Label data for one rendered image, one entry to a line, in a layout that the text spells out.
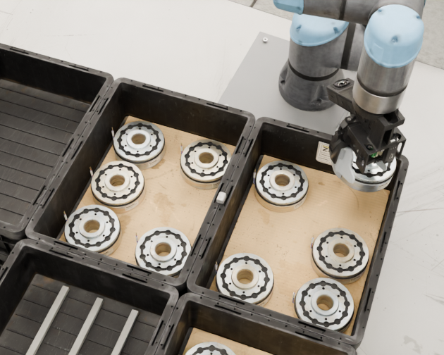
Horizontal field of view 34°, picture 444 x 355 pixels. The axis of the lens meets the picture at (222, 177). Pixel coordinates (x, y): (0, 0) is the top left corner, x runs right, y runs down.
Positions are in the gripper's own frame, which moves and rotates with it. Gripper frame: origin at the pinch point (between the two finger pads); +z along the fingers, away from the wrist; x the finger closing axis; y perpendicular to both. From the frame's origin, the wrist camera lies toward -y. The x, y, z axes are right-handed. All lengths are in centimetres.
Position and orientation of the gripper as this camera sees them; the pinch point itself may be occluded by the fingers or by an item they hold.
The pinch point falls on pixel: (349, 164)
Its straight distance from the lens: 130.0
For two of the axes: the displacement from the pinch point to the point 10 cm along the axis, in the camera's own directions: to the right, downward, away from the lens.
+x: 9.1, -3.4, 2.5
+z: -0.1, 5.7, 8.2
